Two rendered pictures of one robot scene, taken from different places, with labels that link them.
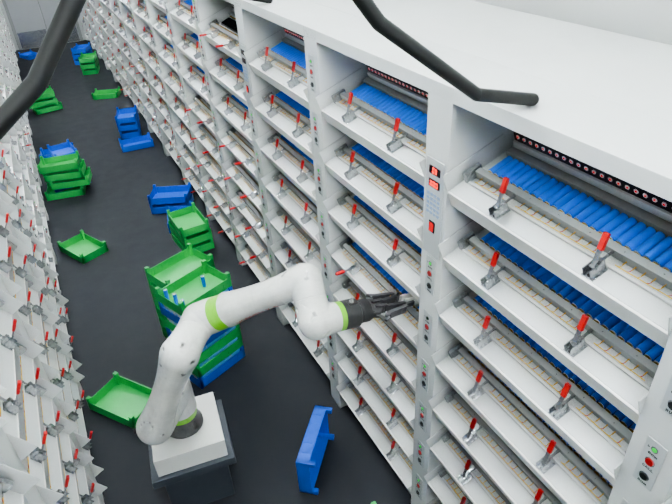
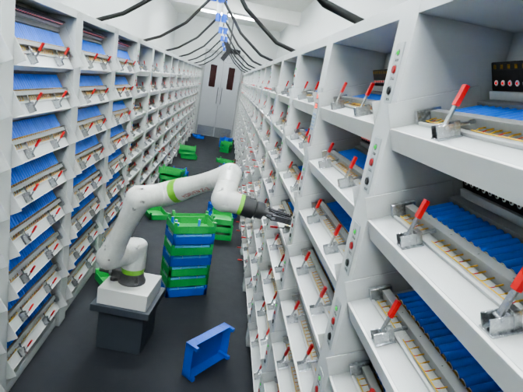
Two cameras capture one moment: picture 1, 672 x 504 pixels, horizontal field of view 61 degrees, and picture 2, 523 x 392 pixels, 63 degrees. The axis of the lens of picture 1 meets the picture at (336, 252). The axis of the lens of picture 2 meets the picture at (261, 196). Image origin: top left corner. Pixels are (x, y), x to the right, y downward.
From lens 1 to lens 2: 0.96 m
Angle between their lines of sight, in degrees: 26
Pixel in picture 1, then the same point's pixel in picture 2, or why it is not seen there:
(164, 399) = (118, 227)
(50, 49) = not seen: outside the picture
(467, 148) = (339, 81)
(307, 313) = (219, 187)
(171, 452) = (111, 288)
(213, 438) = (142, 293)
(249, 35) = (283, 78)
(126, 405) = not seen: hidden behind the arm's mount
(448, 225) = (317, 135)
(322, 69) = (300, 72)
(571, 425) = (332, 257)
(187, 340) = (146, 189)
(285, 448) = not seen: hidden behind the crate
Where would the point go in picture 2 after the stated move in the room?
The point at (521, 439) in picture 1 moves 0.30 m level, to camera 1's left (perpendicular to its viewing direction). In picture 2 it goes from (312, 298) to (229, 269)
